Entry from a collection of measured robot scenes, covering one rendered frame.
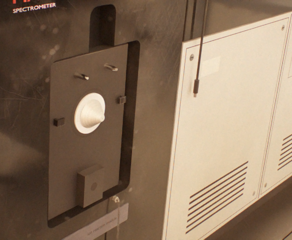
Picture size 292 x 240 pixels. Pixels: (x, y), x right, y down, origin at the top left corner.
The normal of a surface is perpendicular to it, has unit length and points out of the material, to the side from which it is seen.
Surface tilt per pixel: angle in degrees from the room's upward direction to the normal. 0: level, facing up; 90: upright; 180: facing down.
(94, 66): 90
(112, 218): 90
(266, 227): 0
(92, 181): 90
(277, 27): 90
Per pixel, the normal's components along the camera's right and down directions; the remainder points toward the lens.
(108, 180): 0.77, 0.30
